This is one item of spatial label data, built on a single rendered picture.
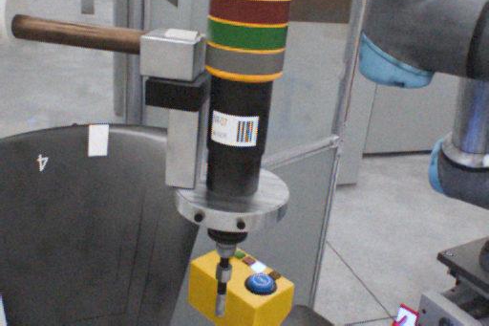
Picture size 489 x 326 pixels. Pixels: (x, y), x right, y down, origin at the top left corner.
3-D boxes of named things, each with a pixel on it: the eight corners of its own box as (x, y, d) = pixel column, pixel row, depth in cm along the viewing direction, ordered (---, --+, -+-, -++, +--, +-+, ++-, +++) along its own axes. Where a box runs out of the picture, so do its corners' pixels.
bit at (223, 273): (210, 317, 34) (216, 250, 33) (213, 307, 35) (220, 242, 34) (225, 320, 34) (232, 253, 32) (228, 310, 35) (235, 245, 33)
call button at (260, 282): (244, 286, 86) (244, 277, 86) (259, 276, 89) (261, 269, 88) (261, 298, 84) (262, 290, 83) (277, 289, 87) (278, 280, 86)
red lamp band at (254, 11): (199, 18, 26) (200, -8, 25) (217, 9, 30) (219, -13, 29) (285, 29, 25) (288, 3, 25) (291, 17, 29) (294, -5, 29)
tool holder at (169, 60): (123, 215, 29) (125, 42, 26) (161, 166, 36) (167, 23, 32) (281, 242, 28) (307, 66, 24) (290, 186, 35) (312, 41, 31)
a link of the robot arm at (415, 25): (453, 105, 46) (487, -26, 42) (339, 76, 52) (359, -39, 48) (477, 91, 52) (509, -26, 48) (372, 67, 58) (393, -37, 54)
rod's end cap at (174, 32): (160, 31, 28) (197, 35, 27) (171, 25, 29) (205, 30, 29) (159, 67, 28) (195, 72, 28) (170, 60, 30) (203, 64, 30)
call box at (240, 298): (185, 309, 94) (189, 259, 91) (225, 287, 101) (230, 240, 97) (248, 360, 84) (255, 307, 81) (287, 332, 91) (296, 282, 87)
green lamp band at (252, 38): (197, 44, 26) (199, 19, 26) (215, 31, 30) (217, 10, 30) (282, 54, 26) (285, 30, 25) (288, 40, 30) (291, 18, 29)
